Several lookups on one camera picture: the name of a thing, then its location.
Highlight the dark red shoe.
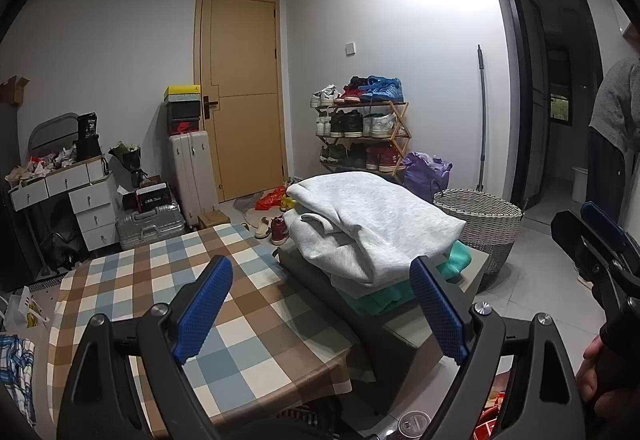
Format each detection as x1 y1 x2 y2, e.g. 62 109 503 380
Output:
270 216 291 246

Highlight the dark bag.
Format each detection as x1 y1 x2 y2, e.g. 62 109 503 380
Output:
42 215 84 271

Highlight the blue plaid shirt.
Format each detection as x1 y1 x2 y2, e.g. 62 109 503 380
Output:
0 334 37 427

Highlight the flower bouquet black wrap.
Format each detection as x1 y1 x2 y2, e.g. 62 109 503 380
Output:
109 141 146 189

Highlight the grey ottoman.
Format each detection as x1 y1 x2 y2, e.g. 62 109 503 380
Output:
272 240 489 416

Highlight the small cardboard box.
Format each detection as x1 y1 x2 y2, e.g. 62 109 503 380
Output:
197 213 232 231

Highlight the teal garment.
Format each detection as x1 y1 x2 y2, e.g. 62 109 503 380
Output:
345 240 474 316

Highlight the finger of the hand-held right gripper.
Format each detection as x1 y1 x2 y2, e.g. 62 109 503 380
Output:
580 201 640 272
551 210 617 287

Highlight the wooden shoe rack with shoes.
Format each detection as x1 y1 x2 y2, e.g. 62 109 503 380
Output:
310 76 405 174

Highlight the red logo shoebox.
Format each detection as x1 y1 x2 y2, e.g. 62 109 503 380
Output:
169 119 204 136

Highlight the silver hard suitcase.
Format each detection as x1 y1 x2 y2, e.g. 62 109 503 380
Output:
115 201 182 250

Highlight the black red shoebox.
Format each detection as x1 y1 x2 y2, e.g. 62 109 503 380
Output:
135 183 174 214

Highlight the person's right hand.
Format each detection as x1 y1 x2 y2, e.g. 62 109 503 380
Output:
575 336 640 440

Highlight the orange plastic bag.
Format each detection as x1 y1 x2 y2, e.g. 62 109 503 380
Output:
255 187 289 211

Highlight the white drawer desk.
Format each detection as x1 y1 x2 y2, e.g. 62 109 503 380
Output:
7 155 121 254

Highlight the wicker laundry basket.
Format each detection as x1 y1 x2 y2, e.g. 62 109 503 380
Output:
432 189 524 276

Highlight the grey floor mat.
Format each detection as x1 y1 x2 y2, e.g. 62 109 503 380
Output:
233 193 271 214

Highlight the black door frame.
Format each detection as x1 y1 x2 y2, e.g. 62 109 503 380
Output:
500 0 606 211

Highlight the grey mop handle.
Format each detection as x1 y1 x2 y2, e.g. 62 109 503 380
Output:
476 45 489 194

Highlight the black printed box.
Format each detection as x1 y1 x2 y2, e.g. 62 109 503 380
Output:
75 113 104 161

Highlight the open cardboard box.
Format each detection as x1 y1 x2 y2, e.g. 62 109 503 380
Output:
0 76 30 106

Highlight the light grey folded garment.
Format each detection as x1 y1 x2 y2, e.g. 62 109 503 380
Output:
327 270 416 300

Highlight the checkered tablecloth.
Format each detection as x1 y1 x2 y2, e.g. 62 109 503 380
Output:
47 223 379 426

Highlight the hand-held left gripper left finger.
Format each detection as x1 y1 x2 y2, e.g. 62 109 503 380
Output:
56 255 236 440

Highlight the white tote bag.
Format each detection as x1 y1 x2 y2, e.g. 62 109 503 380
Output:
2 287 51 332

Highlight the drink can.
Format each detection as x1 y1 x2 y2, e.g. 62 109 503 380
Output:
398 410 432 440

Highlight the pile of desk clutter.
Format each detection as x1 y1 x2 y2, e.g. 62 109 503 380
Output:
5 145 91 181

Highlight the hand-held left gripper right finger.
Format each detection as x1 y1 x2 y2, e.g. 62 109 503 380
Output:
409 256 586 440

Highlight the purple bag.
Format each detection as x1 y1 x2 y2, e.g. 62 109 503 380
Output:
402 151 454 204

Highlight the white hard suitcase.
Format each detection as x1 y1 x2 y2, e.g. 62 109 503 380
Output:
168 130 221 226

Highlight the white sweatshirt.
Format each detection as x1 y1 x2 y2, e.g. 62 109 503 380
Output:
286 171 467 288

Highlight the wooden door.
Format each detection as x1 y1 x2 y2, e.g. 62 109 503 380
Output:
194 0 289 204

